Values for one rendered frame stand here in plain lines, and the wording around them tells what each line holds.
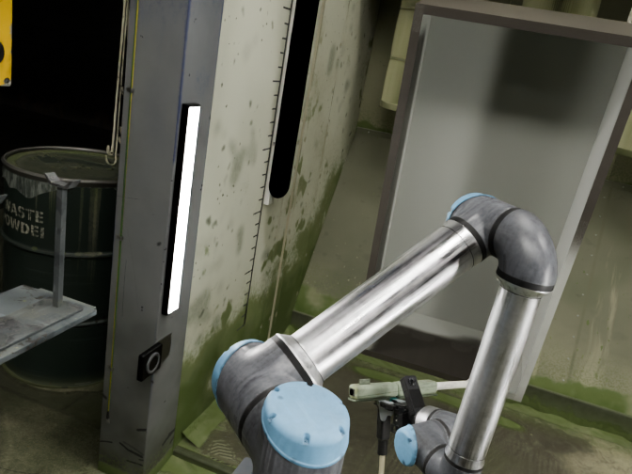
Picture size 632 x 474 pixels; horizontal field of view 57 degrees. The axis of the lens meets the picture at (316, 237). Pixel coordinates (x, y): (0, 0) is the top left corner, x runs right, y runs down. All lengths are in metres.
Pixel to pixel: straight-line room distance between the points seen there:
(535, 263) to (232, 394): 0.63
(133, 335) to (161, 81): 0.77
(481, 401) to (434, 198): 1.04
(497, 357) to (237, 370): 0.53
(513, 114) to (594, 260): 1.28
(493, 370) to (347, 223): 2.00
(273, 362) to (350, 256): 2.04
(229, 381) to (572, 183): 1.42
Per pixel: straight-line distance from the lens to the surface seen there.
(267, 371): 1.11
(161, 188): 1.71
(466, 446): 1.39
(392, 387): 1.83
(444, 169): 2.16
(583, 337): 3.08
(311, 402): 1.03
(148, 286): 1.81
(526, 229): 1.23
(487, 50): 2.05
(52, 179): 1.43
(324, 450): 0.98
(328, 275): 3.10
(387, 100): 3.02
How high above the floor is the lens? 1.47
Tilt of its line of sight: 17 degrees down
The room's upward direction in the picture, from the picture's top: 10 degrees clockwise
